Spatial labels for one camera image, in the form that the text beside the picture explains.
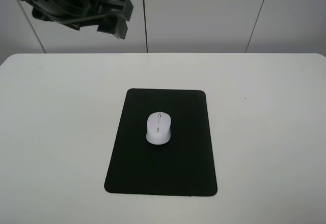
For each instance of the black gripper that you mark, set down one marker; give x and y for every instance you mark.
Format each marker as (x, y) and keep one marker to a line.
(82, 13)

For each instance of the white wireless computer mouse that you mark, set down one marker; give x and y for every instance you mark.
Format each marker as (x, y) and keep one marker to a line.
(158, 128)

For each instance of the black rectangular mouse pad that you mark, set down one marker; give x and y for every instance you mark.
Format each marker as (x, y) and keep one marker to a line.
(184, 166)

